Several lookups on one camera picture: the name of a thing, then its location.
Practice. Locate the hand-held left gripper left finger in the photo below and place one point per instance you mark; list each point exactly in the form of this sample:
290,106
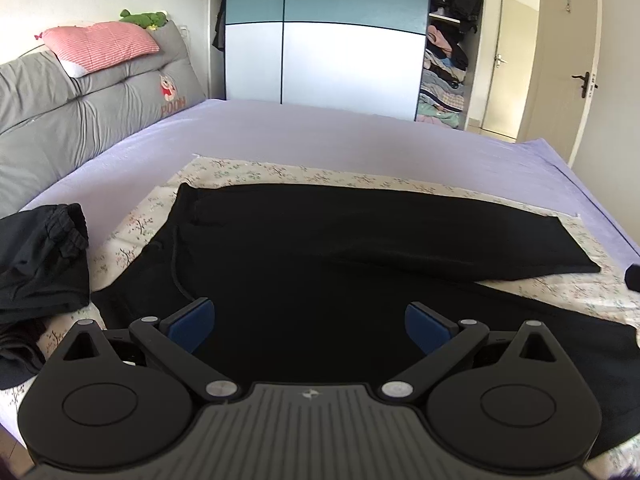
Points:
192,327

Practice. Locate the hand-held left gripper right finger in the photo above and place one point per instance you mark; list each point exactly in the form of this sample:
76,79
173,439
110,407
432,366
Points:
422,327

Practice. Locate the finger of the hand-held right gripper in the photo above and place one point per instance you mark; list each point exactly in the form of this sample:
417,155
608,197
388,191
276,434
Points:
634,276

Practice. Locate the black pants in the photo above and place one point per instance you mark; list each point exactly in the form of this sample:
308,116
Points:
300,260

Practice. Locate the floral bed sheet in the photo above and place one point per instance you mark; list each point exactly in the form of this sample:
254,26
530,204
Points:
140,210

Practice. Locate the black crumpled garment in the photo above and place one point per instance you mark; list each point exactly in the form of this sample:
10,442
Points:
40,265

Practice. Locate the dark cloth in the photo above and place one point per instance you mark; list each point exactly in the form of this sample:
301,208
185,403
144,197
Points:
17,355

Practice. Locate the cream bedroom door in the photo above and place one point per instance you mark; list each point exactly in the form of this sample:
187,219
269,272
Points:
555,85

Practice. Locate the purple bed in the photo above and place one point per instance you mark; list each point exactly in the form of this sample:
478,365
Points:
325,135

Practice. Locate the beige hallway door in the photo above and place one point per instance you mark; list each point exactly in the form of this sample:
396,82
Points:
515,70

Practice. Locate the stack of folded clothes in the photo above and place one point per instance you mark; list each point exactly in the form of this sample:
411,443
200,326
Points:
442,90

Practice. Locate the grey headboard cushion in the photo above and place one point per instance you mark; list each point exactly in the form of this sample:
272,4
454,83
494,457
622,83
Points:
75,120

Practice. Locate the white and blue wardrobe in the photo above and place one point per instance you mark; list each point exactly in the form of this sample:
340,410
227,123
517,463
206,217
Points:
350,60

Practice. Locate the pink striped pillow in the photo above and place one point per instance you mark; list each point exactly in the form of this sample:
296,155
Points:
100,45

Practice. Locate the green plush toy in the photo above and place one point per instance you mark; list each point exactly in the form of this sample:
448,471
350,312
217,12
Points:
145,19

